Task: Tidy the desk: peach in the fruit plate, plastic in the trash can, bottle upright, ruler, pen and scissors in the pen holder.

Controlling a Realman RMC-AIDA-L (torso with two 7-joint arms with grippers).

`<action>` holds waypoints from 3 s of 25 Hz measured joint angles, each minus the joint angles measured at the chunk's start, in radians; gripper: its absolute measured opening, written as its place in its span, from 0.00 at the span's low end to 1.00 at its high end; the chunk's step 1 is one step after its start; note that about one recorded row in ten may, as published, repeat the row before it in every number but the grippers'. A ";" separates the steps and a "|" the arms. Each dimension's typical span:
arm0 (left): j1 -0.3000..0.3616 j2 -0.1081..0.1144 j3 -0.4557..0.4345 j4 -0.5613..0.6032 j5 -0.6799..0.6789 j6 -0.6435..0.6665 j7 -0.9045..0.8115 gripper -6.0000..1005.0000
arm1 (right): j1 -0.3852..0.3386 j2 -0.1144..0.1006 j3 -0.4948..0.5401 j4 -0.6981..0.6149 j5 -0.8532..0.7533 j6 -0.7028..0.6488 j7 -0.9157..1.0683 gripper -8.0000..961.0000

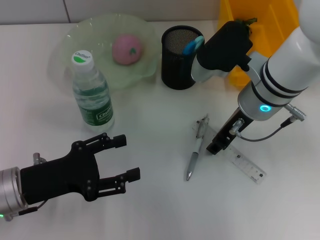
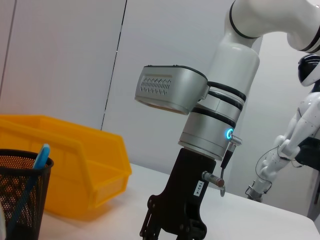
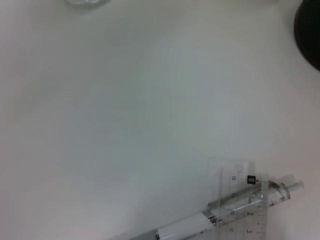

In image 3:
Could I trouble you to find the clear plastic ruler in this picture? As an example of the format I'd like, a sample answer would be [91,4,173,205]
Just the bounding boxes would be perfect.
[207,156,270,240]

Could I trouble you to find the white grey ballpoint pen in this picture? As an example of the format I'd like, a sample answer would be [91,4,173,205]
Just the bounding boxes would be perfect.
[117,174,306,240]

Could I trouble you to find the clear bottle green label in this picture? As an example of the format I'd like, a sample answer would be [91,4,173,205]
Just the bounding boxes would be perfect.
[64,0,111,8]

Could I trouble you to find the black mesh pen holder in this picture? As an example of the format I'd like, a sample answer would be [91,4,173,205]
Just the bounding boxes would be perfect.
[292,0,320,71]

